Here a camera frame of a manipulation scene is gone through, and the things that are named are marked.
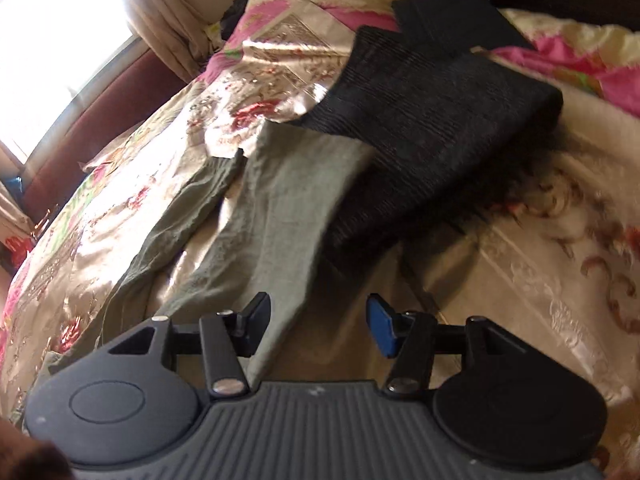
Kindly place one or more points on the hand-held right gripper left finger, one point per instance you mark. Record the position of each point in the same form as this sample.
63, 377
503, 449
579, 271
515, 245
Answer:
256, 316

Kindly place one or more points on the grey-green towel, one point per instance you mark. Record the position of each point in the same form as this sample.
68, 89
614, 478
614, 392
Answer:
280, 230

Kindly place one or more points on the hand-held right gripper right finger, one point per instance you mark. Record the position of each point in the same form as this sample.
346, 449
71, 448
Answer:
381, 327

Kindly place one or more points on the beige curtain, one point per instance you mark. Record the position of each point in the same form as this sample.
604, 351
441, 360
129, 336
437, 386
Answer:
12, 215
170, 15

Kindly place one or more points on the floral satin bedspread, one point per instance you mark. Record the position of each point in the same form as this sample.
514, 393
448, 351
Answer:
150, 200

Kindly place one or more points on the window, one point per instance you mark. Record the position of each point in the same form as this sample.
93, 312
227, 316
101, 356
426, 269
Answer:
55, 45

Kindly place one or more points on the blue plastic bag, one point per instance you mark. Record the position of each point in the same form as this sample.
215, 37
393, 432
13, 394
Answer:
11, 178

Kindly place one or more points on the dark clothes pile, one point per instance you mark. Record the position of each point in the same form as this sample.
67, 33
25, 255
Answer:
240, 10

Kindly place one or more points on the maroon headboard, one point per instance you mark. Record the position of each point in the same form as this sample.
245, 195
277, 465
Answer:
105, 125

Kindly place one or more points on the black ribbed folded garment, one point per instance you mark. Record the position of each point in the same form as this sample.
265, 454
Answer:
425, 150

